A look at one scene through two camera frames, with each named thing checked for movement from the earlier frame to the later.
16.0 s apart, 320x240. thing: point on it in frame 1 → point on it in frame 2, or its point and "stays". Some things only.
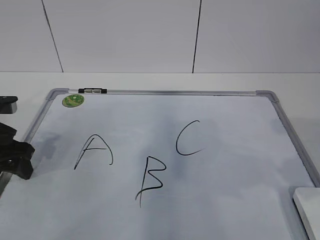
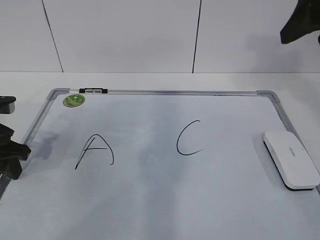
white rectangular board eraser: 307,200 → 292,160
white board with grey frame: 159,164 stays
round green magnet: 73,100 stays
